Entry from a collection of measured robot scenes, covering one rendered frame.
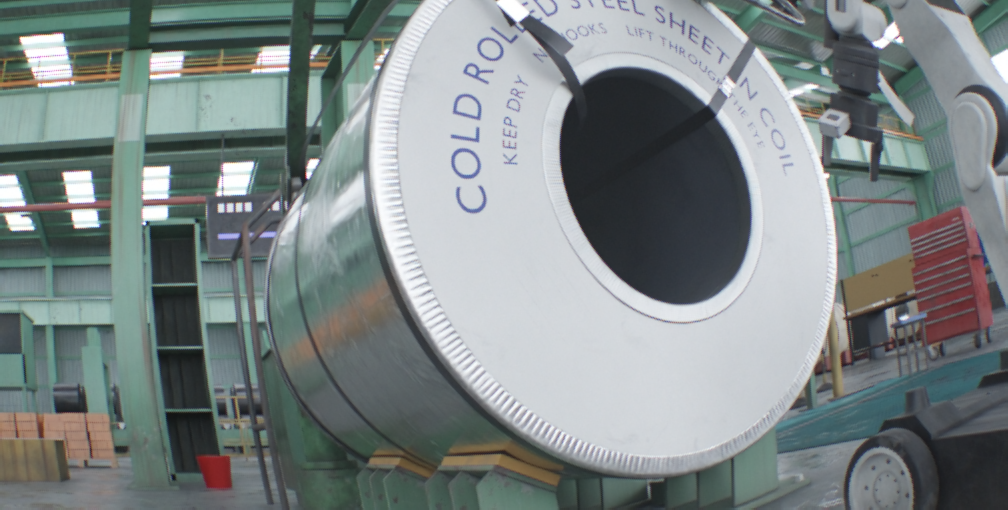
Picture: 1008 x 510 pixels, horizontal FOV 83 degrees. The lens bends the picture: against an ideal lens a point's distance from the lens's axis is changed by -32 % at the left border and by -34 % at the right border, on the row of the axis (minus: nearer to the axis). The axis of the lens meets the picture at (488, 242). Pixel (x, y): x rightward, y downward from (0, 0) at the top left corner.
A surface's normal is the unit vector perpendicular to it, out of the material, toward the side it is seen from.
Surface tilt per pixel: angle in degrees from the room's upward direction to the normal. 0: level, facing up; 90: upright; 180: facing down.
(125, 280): 90
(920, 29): 113
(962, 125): 90
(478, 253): 90
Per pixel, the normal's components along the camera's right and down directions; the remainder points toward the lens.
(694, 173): -0.81, 0.34
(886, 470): -0.96, 0.07
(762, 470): 0.40, -0.27
